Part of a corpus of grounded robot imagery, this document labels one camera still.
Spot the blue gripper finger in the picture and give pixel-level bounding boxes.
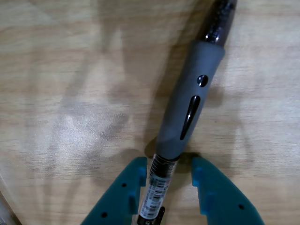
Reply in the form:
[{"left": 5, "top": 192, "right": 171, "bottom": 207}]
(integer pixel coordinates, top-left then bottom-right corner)
[
  {"left": 191, "top": 156, "right": 266, "bottom": 225},
  {"left": 81, "top": 156, "right": 149, "bottom": 225}
]

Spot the grey grip retractable pen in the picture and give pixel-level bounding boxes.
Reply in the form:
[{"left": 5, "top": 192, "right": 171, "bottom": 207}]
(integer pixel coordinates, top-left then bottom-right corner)
[{"left": 135, "top": 0, "right": 238, "bottom": 225}]

